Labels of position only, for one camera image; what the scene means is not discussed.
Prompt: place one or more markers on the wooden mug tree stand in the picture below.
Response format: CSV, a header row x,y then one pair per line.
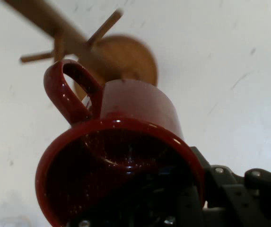
x,y
123,56

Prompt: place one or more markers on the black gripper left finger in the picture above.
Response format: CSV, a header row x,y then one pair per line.
x,y
163,203

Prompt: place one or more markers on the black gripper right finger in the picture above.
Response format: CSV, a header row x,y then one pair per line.
x,y
244,201

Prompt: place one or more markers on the dark red ceramic mug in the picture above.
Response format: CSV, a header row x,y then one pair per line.
x,y
137,101

